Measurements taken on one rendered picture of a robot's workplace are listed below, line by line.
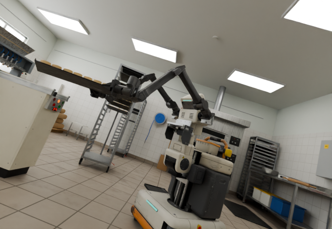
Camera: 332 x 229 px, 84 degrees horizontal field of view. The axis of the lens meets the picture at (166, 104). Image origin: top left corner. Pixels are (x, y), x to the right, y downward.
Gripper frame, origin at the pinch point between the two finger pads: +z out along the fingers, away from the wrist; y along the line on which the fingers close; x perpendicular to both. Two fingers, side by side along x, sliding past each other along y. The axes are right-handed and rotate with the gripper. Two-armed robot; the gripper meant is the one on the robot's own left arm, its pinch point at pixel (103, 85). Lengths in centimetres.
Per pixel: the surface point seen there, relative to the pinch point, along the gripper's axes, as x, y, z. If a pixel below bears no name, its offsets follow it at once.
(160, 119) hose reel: 474, -25, 69
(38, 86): 49, 8, 99
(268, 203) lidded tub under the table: 361, 94, -236
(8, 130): 45, 55, 106
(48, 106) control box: 56, 24, 85
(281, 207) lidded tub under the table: 317, 88, -244
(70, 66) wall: 437, -117, 426
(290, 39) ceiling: 200, -186, -165
